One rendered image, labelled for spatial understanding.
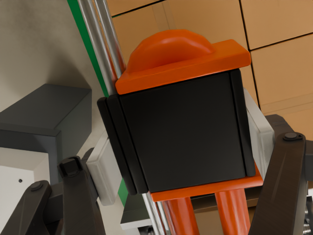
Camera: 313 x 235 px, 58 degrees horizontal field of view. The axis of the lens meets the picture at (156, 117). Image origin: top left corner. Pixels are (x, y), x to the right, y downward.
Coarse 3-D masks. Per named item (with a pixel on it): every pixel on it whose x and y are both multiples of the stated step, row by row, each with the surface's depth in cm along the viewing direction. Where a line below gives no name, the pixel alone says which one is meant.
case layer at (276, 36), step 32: (128, 0) 77; (160, 0) 95; (192, 0) 76; (224, 0) 75; (256, 0) 75; (288, 0) 74; (128, 32) 80; (224, 32) 78; (256, 32) 78; (288, 32) 77; (256, 64) 81; (288, 64) 80; (256, 96) 85; (288, 96) 84
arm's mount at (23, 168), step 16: (0, 160) 69; (16, 160) 70; (32, 160) 70; (0, 176) 69; (16, 176) 68; (32, 176) 67; (48, 176) 76; (0, 192) 71; (16, 192) 70; (0, 208) 73; (0, 224) 75
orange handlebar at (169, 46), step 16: (160, 32) 17; (176, 32) 16; (192, 32) 16; (144, 48) 16; (160, 48) 16; (176, 48) 16; (192, 48) 16; (208, 48) 16; (128, 64) 17; (144, 64) 16; (160, 64) 16; (224, 192) 20; (240, 192) 20; (176, 208) 20; (192, 208) 21; (224, 208) 20; (240, 208) 20; (176, 224) 21; (192, 224) 21; (224, 224) 21; (240, 224) 20
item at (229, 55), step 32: (192, 64) 15; (224, 64) 15; (128, 96) 16; (160, 96) 16; (192, 96) 15; (224, 96) 15; (160, 128) 16; (192, 128) 16; (224, 128) 16; (160, 160) 17; (192, 160) 17; (224, 160) 17; (160, 192) 18; (192, 192) 18
